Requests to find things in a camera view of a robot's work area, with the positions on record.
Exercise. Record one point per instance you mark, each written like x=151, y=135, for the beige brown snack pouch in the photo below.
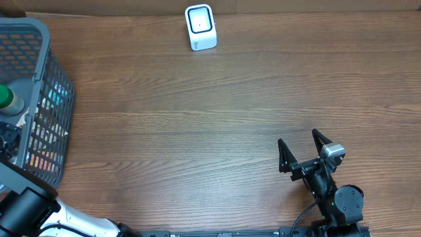
x=24, y=119

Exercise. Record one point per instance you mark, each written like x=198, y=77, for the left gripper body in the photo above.
x=7, y=131

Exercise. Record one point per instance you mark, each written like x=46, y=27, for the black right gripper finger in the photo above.
x=287, y=161
x=319, y=139

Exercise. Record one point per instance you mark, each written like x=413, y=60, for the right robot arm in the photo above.
x=336, y=211

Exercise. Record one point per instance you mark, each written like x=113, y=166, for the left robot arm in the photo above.
x=32, y=206

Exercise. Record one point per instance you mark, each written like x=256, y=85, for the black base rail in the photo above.
x=223, y=233

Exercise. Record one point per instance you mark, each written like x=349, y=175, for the green-lidded jar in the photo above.
x=11, y=103

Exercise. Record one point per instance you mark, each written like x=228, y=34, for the white barcode scanner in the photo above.
x=201, y=27

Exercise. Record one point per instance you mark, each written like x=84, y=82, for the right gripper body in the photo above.
x=304, y=169

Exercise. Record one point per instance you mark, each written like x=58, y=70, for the grey plastic shopping basket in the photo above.
x=32, y=71

